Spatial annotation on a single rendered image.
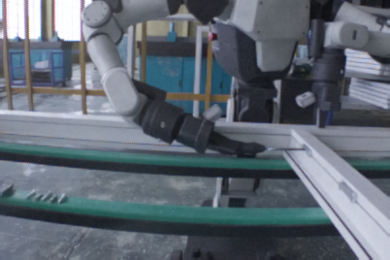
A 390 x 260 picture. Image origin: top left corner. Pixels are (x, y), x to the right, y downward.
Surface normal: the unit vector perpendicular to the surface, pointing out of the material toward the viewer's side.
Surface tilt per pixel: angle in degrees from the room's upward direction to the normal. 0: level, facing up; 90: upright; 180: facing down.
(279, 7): 99
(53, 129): 90
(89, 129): 90
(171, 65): 90
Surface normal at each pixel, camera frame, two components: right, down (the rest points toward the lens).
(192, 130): 0.01, -0.39
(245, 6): -0.40, 0.24
